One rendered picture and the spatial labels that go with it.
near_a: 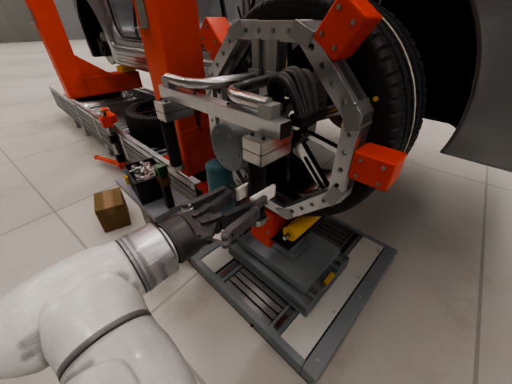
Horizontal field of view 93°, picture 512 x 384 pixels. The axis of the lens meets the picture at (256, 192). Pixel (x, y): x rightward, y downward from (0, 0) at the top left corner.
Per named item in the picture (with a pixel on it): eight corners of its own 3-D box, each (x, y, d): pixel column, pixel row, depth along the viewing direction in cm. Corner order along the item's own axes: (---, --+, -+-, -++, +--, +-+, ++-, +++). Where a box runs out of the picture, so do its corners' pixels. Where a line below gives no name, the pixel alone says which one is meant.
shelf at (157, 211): (190, 205, 112) (189, 200, 110) (156, 223, 102) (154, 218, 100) (147, 171, 136) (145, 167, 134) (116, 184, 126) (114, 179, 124)
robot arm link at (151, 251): (153, 304, 35) (188, 278, 39) (136, 264, 30) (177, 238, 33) (127, 267, 40) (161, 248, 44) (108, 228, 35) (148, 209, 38)
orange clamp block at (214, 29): (241, 42, 72) (225, 16, 72) (220, 43, 67) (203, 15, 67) (231, 59, 78) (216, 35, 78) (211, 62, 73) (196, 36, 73)
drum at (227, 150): (294, 155, 75) (299, 109, 66) (244, 182, 62) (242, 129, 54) (260, 142, 83) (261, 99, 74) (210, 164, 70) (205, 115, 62)
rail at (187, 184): (211, 209, 148) (207, 179, 135) (199, 216, 143) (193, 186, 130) (84, 116, 288) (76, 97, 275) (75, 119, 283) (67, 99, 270)
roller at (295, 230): (334, 209, 100) (336, 197, 97) (289, 248, 83) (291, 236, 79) (321, 203, 103) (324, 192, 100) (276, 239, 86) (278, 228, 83)
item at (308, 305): (346, 268, 124) (350, 255, 118) (305, 318, 103) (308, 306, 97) (272, 222, 152) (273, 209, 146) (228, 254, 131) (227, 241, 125)
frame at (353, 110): (340, 235, 75) (401, 18, 43) (329, 246, 71) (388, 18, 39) (226, 171, 106) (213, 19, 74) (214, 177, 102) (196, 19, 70)
